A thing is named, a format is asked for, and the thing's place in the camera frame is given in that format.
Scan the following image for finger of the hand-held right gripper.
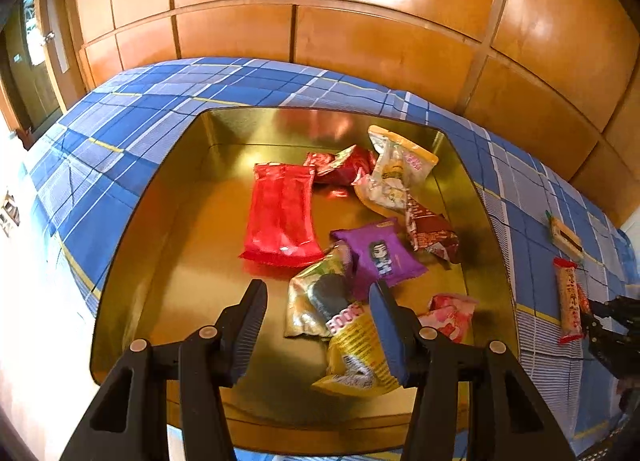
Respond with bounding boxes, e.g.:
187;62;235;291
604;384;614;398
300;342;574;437
582;320;640;379
587;295;640;329

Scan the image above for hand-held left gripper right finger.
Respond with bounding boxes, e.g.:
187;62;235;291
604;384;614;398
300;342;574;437
368;281;576;461

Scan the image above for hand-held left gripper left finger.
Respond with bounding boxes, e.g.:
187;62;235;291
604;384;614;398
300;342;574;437
60;279;269;461

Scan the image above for orange snack bar red ends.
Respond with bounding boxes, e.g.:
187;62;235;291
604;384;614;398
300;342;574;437
553;257;593;346

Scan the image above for pink snack packet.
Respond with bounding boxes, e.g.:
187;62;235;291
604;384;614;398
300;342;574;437
417;293;477;344

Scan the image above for purple snack packet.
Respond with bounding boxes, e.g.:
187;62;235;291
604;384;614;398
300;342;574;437
330;218;428;288

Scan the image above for green and beige snack bar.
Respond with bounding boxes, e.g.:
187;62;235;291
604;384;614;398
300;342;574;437
545;210;585;262

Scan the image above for gold metal tin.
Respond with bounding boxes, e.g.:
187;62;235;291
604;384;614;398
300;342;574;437
90;107;521;457

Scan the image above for brown-red snack packet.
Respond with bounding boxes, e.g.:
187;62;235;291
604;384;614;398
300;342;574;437
404;193;461;262

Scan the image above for bright red long snack packet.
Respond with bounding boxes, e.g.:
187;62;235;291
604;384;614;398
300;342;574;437
239;162;326;267

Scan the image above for white and yellow snack packet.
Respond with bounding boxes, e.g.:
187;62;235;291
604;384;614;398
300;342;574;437
352;125;439;216

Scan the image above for dark red gold-print snack packet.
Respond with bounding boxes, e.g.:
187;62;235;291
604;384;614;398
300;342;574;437
303;144;378;186

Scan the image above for blue plaid blanket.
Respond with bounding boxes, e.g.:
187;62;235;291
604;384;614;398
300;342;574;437
25;57;636;461

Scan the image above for wooden wardrobe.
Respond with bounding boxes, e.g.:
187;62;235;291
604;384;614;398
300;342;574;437
65;0;640;226

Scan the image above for wooden door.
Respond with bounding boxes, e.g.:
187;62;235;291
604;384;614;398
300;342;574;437
0;0;66;146

